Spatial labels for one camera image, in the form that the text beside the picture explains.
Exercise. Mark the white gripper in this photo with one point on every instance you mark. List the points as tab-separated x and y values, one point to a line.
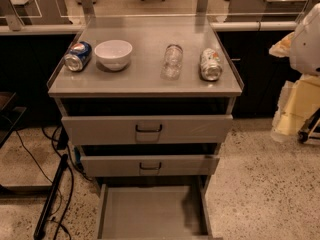
306	49

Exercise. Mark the clear plastic water bottle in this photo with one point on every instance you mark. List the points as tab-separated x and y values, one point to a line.
172	62

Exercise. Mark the grey top drawer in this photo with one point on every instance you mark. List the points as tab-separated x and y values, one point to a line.
174	129

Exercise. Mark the grey drawer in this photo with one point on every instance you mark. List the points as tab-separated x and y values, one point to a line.
174	129
152	165
152	213

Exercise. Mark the grey middle drawer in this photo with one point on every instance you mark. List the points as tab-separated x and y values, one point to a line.
152	165

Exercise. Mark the grey drawer cabinet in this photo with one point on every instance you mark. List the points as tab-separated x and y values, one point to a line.
139	89

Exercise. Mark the grey bottom drawer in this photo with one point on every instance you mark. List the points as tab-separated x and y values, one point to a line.
152	213

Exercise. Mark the wheeled cart base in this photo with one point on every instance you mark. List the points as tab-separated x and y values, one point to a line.
311	126

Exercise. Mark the white ceramic bowl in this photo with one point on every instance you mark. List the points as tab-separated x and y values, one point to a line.
114	54

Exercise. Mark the blue pepsi can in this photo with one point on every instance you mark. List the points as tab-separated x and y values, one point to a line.
78	56

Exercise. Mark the black bar on floor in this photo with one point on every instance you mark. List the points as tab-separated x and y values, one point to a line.
40	228

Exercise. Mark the dark side table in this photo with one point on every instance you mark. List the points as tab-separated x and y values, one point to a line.
10	115

